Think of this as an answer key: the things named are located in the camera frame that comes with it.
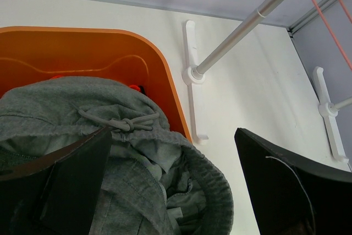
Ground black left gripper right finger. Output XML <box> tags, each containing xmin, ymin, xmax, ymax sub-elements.
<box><xmin>234</xmin><ymin>128</ymin><xmax>351</xmax><ymax>234</ymax></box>

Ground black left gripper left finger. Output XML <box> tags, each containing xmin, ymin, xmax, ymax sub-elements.
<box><xmin>1</xmin><ymin>128</ymin><xmax>112</xmax><ymax>234</ymax></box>

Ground grey shorts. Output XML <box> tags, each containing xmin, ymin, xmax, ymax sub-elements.
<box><xmin>1</xmin><ymin>76</ymin><xmax>234</xmax><ymax>234</ymax></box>

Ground pink hanger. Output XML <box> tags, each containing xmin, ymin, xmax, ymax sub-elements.
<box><xmin>301</xmin><ymin>0</ymin><xmax>352</xmax><ymax>71</ymax></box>

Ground orange plastic basket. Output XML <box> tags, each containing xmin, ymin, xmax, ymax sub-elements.
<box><xmin>1</xmin><ymin>26</ymin><xmax>190</xmax><ymax>138</ymax></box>

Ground metal clothes rack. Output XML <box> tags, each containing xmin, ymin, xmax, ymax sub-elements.
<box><xmin>182</xmin><ymin>0</ymin><xmax>351</xmax><ymax>163</ymax></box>

